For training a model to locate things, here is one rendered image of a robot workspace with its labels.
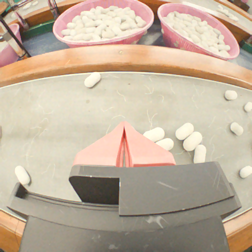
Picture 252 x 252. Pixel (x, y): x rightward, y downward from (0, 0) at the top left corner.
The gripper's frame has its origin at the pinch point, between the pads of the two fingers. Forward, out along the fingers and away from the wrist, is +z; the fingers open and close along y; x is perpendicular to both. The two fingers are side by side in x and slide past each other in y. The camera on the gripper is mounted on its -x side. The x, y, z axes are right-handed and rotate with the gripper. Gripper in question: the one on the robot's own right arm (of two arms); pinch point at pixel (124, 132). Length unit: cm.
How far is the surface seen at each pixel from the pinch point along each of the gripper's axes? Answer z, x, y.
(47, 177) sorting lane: 0.3, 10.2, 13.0
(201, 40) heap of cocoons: 27.2, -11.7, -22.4
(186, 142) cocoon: 3.7, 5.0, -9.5
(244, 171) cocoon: -1.1, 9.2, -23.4
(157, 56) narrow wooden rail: 14.9, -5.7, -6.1
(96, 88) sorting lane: 12.3, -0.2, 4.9
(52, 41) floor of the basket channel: 35.8, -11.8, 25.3
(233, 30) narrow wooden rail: 40, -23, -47
